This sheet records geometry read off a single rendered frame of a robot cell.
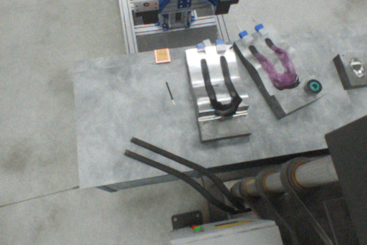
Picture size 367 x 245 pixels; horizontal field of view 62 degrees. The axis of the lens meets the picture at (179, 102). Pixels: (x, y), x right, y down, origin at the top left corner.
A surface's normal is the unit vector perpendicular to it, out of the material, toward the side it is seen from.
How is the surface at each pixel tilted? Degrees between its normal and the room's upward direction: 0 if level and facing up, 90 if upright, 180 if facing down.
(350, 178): 90
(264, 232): 0
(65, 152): 0
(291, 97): 0
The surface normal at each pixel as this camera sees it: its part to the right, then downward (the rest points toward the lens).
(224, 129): 0.05, -0.33
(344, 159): -0.99, 0.14
